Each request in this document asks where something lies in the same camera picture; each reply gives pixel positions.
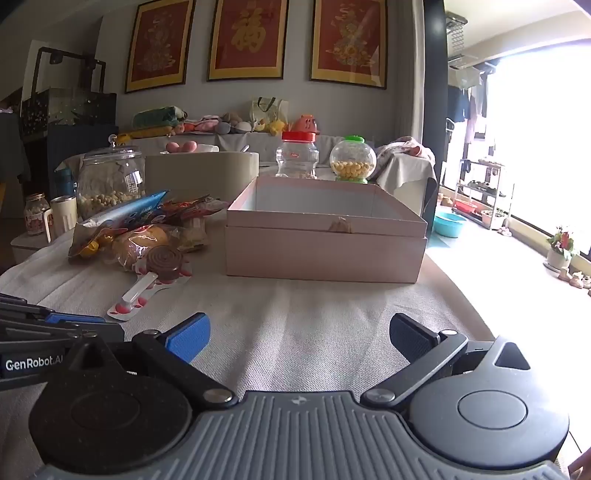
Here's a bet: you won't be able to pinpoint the green gumball dispenser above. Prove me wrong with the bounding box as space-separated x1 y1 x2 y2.
329 135 378 184

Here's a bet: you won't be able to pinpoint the blue snack packet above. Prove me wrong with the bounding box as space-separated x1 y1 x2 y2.
75 190 171 232

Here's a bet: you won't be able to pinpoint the small glass jar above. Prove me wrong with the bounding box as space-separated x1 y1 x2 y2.
23 193 51 237

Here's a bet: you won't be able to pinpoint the large glass jar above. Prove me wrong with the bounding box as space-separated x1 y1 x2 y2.
77 134 147 221

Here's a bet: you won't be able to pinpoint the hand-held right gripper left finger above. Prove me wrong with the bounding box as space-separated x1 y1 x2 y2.
69 313 236 409

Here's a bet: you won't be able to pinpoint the hanging clothes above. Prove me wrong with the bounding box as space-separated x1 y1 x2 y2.
447 69 497 144

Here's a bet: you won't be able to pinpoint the blue plastic basin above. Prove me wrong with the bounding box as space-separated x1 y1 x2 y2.
434 212 468 239

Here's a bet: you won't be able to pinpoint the covered sofa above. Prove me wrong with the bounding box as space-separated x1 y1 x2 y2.
55 131 437 217

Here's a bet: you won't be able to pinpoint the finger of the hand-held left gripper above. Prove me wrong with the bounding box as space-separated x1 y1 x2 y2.
0 319 124 344
0 293 107 325

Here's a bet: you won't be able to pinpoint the yellow snack packet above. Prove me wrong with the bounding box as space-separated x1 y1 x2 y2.
68 225 117 265

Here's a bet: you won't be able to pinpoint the glass fish tank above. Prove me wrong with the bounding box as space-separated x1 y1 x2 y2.
19 46 118 139

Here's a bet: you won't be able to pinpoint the chocolate lollipop packet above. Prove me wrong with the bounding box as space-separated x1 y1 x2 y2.
107 246 193 322

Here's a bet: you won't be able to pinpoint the blue bottle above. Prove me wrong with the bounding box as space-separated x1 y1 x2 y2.
54 167 77 199

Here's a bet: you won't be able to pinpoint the framed red picture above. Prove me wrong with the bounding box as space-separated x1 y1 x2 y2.
206 0 290 82
124 0 197 94
309 0 388 90

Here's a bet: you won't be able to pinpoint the orange plush toy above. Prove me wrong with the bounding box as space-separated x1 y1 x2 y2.
294 114 321 137

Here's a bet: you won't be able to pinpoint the crumpled blanket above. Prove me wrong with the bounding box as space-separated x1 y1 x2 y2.
375 136 437 185

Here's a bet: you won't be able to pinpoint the potted flower plant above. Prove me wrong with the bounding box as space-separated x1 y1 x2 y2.
543 226 578 273

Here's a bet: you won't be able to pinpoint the bread packet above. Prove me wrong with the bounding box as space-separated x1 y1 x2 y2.
112 224 182 273

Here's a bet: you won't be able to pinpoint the white mug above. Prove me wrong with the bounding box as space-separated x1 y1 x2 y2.
43 195 79 244

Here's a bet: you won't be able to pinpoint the row of plush toys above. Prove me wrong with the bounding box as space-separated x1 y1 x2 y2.
115 105 287 141

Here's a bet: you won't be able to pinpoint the white tote bag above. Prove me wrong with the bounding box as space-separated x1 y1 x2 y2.
250 96 290 134

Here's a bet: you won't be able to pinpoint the pink cardboard box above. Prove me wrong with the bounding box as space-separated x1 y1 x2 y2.
225 176 428 284

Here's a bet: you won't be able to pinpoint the beige oval container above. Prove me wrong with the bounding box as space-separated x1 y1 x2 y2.
145 151 260 205

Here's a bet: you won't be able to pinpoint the red snack packet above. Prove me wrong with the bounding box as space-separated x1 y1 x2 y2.
159 196 229 224

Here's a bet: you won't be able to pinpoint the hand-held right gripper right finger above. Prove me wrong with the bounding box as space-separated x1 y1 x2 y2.
360 314 532 409

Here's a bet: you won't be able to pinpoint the metal shoe rack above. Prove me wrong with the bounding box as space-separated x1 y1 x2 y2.
455 158 515 230

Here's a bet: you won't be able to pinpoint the clear green candy wrapper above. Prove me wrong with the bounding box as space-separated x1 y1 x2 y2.
178 217 209 254

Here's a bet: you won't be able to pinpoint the red lid plastic jar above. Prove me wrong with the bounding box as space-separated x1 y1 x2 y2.
276 131 321 179

